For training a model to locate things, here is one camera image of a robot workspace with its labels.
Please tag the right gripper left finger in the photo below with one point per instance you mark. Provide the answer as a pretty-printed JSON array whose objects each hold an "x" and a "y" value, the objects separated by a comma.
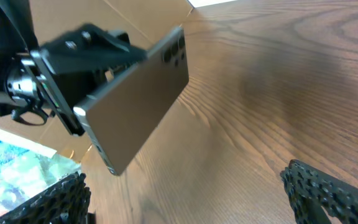
[{"x": 66, "y": 201}]

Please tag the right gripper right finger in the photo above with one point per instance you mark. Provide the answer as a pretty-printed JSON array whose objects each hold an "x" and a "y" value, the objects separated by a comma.
[{"x": 315, "y": 196}]

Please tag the Samsung Galaxy smartphone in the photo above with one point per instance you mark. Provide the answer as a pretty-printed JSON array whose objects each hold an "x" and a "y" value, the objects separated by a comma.
[{"x": 120, "y": 116}]

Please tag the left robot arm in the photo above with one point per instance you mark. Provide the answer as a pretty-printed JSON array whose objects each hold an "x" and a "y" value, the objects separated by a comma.
[{"x": 17, "y": 36}]

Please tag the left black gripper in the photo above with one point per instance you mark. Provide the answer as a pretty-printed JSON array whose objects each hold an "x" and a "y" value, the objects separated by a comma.
[{"x": 51, "y": 81}]

